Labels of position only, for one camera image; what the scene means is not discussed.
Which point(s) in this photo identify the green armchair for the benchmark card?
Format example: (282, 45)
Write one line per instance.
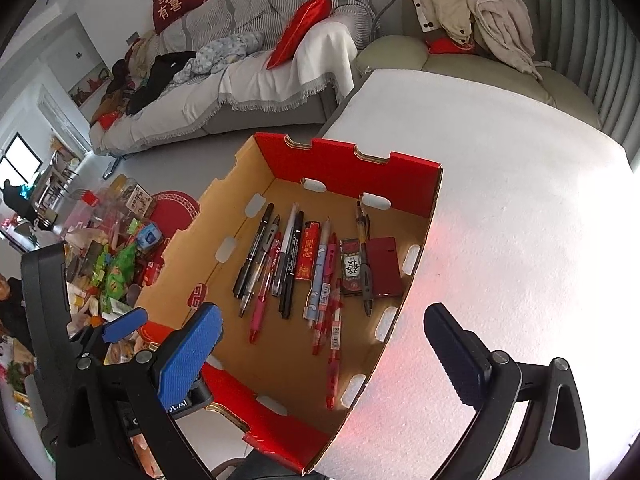
(433, 52)

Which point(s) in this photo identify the red cushion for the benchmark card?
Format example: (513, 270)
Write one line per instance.
(307, 15)

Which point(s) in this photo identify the red gel pen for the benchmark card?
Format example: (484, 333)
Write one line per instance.
(335, 338)

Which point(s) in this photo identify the black marker pen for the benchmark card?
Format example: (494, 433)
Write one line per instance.
(285, 305)

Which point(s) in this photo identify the red patterned lighter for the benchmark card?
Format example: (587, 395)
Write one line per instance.
(308, 251)

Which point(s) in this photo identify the red QR code box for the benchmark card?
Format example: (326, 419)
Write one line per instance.
(350, 267)

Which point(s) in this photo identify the red cardboard box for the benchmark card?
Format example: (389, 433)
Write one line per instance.
(275, 389)

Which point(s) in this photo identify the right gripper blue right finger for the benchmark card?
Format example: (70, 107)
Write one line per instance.
(461, 353)

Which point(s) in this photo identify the grey sofa with throw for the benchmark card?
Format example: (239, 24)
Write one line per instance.
(245, 91)

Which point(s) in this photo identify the grey black pen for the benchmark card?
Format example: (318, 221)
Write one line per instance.
(255, 275)

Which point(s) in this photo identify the cluttered snack table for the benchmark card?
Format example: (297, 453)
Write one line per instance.
(115, 240)

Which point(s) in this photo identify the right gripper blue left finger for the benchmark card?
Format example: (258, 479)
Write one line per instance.
(183, 353)

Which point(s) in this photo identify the red rectangular lighter case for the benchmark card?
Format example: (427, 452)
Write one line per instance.
(384, 265)

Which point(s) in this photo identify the pink gel pen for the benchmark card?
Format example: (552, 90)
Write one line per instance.
(263, 292)

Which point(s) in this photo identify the green curtain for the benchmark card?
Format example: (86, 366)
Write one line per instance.
(591, 43)

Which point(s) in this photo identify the clear barrel black pen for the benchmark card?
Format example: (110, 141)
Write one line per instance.
(362, 222)

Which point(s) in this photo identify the beige clothes pile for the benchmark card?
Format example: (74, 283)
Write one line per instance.
(503, 26)

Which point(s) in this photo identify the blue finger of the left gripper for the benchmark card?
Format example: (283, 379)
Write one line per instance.
(124, 325)

